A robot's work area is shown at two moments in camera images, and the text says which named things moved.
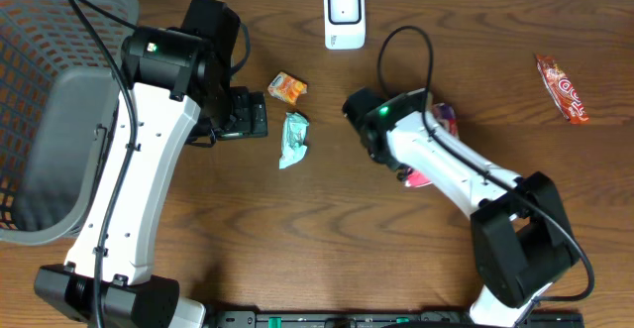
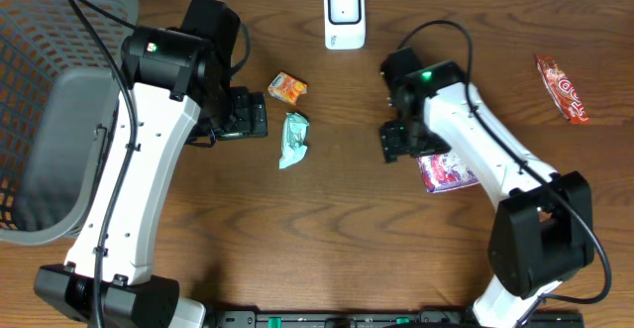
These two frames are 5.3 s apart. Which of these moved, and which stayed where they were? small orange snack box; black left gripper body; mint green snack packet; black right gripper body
Moved: black right gripper body
Stayed: small orange snack box; black left gripper body; mint green snack packet
